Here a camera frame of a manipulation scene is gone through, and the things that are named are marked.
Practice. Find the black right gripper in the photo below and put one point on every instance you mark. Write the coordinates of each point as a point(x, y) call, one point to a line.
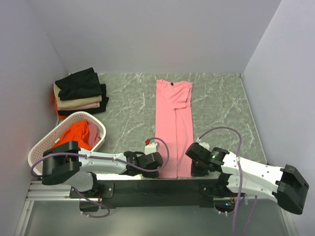
point(196, 169)

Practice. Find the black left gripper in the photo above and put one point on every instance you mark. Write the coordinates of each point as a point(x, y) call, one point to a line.
point(151, 173)

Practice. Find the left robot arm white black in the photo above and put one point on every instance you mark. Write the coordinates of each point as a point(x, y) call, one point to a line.
point(75, 166)

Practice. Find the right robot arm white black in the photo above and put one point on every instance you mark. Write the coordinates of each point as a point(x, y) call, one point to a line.
point(283, 185)

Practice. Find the dusty pink shirt in basket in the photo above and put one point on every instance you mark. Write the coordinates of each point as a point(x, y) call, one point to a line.
point(94, 137)

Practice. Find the black folded t shirt lower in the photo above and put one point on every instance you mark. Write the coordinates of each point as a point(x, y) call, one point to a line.
point(92, 111)

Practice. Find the black folded t shirt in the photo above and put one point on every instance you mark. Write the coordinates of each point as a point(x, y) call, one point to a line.
point(79, 85)
point(92, 111)

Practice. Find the light pink folded t shirt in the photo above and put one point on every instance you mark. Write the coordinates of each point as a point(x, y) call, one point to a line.
point(88, 106)

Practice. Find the orange t shirt in basket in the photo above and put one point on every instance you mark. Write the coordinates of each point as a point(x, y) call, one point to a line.
point(79, 132)

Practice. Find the black folded t shirt top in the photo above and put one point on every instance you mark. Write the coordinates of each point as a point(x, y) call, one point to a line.
point(79, 85)

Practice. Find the orange folded t shirt bottom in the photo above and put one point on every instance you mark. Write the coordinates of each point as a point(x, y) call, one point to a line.
point(56, 109)

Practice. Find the beige folded t shirt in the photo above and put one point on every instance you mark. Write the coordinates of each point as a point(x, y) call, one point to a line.
point(75, 102)

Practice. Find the white plastic laundry basket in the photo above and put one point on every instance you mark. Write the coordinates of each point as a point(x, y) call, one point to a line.
point(36, 153)

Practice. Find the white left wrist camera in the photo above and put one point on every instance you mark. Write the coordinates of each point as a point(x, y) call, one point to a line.
point(151, 146)

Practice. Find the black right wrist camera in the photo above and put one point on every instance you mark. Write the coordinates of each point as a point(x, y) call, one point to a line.
point(198, 153)

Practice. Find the aluminium frame rail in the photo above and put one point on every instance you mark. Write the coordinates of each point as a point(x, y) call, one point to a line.
point(39, 192)

